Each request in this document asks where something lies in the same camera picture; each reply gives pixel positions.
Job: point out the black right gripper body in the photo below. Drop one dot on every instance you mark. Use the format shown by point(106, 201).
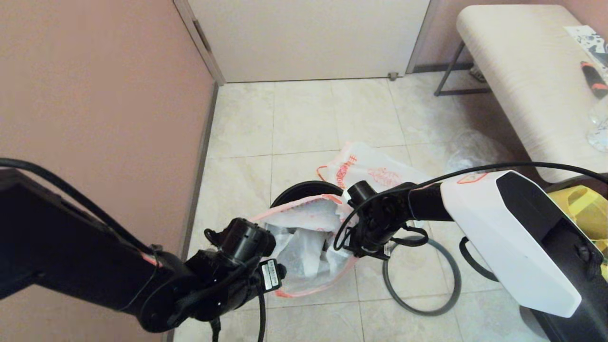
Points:
point(380, 223)

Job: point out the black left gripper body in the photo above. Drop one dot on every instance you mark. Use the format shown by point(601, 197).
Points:
point(228, 285)

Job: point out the white red-printed floor bag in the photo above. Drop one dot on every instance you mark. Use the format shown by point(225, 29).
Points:
point(351, 164)

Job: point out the black round trash bin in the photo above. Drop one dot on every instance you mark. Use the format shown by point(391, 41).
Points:
point(304, 190)

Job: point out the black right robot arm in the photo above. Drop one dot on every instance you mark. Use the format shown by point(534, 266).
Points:
point(513, 237)

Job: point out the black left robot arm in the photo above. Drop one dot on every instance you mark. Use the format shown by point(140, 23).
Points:
point(71, 247)

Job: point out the clear bag with dark items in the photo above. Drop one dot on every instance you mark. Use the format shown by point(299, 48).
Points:
point(475, 149)

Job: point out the yellow shopping bag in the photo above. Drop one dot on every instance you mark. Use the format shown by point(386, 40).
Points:
point(586, 209)

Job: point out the dark baseboard behind table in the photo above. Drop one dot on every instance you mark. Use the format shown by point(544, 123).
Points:
point(441, 69)

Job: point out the small shoe-like object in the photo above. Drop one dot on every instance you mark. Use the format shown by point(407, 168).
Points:
point(476, 73)

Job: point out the white door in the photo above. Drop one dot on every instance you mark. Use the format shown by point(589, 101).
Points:
point(308, 38)

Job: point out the light wood-grain table top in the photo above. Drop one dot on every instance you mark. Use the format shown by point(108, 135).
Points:
point(522, 71)

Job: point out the clear crumpled plastic item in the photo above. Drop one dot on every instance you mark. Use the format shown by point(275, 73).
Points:
point(599, 128)

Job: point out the black and orange tool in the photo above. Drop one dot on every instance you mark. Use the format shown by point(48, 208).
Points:
point(593, 80)

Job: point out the black and white printed paper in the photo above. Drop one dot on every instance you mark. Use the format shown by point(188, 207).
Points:
point(586, 39)

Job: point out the dark wall baseboard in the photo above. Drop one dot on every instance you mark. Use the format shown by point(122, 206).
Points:
point(204, 152)

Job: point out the black metal table leg frame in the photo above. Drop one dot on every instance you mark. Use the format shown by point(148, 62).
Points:
point(449, 71)

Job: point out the grey door frame post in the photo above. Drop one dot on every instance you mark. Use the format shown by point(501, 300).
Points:
point(420, 42)
point(199, 38)

